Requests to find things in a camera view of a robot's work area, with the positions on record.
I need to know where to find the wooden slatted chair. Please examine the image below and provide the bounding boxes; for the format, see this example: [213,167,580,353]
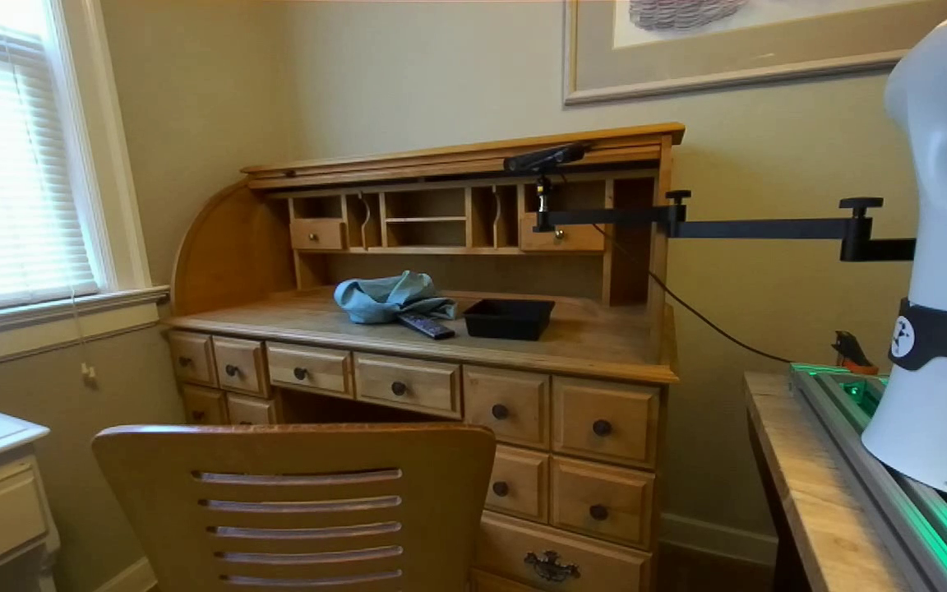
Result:
[88,422,500,592]

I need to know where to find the black plastic tray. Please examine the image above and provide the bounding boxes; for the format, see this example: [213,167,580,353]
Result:
[460,297,558,343]

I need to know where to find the crumpled blue cloth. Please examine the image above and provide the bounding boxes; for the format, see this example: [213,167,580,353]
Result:
[330,267,456,328]

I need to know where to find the wooden roll-top desk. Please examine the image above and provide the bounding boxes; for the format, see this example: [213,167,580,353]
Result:
[161,122,688,592]

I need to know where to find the small wooden hutch drawer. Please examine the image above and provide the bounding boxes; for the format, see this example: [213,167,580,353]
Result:
[521,211,607,254]
[289,217,346,254]

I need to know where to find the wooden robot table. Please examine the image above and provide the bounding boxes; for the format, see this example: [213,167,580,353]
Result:
[743,367,937,592]

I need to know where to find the white window blinds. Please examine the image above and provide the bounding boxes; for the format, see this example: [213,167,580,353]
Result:
[0,18,104,314]

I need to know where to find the black stereo camera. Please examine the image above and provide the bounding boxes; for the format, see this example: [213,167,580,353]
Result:
[502,145,595,177]

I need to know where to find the thin black wall cable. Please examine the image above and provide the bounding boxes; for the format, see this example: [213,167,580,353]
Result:
[647,268,795,367]

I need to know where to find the framed wall picture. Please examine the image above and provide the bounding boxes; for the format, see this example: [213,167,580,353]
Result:
[558,0,947,109]

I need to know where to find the wide drawer with metal handle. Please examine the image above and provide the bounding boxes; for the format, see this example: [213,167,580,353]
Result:
[476,508,653,592]

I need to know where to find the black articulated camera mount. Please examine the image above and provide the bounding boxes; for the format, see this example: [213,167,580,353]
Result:
[533,160,916,267]

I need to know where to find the orange handled clamp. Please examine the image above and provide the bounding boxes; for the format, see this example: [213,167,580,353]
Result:
[831,328,881,377]

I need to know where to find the white window frame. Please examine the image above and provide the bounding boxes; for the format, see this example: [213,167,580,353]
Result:
[0,0,171,343]

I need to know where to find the aluminium rail frame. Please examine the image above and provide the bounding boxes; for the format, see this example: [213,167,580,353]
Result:
[789,360,947,592]

